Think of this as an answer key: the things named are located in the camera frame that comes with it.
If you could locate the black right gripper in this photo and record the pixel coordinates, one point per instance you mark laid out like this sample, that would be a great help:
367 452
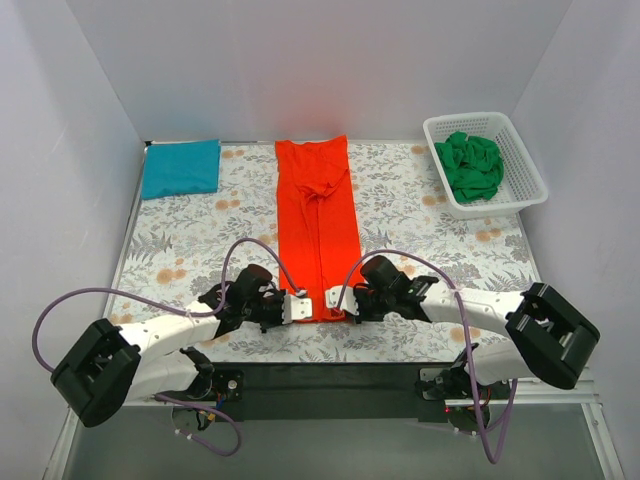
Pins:
363 304

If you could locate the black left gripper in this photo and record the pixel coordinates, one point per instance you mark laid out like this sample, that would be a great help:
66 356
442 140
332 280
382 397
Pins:
272 310

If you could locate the orange t shirt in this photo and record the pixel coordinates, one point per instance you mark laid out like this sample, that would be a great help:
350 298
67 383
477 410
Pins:
318 234

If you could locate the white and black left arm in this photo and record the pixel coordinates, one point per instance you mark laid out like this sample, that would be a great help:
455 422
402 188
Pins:
112 364

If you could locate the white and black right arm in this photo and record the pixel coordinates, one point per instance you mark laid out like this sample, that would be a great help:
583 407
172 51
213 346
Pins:
544 335

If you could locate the floral patterned table mat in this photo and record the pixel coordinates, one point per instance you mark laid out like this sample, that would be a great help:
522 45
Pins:
179 247

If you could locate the crumpled green t shirt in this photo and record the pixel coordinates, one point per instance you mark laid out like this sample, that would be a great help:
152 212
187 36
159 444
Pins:
473 166

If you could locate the folded teal t shirt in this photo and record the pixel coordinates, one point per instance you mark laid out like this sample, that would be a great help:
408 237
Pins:
185 168

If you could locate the white plastic basket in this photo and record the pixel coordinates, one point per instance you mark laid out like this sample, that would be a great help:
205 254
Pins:
522 185

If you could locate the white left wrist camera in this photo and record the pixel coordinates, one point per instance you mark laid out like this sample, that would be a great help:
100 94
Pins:
297 307

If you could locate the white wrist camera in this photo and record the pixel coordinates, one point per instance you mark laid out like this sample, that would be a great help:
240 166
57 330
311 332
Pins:
341 298
297 307

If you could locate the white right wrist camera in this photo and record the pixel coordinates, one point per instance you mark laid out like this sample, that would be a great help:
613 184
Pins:
341 298

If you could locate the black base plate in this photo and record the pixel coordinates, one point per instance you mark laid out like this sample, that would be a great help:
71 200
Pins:
331 391

